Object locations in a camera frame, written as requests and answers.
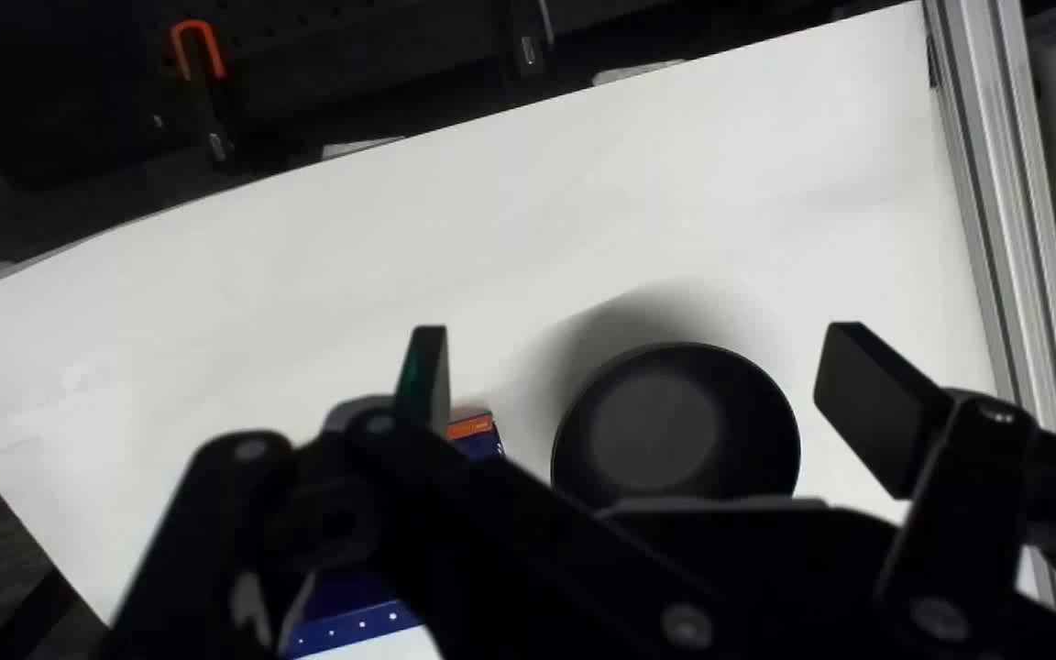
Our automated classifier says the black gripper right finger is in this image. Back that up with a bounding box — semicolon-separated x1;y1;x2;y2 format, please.
812;318;1056;660

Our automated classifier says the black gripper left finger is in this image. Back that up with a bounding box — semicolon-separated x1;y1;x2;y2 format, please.
109;321;755;660

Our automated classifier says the black bowl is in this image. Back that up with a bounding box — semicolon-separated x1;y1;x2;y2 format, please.
547;342;805;512

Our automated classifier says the orange u-shaped hook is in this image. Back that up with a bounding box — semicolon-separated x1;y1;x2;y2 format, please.
167;13;233;88

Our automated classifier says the black equipment case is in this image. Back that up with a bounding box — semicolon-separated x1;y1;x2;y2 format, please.
0;0;924;287

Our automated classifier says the aluminium frame rail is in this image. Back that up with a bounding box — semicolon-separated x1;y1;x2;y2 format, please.
917;0;1056;637

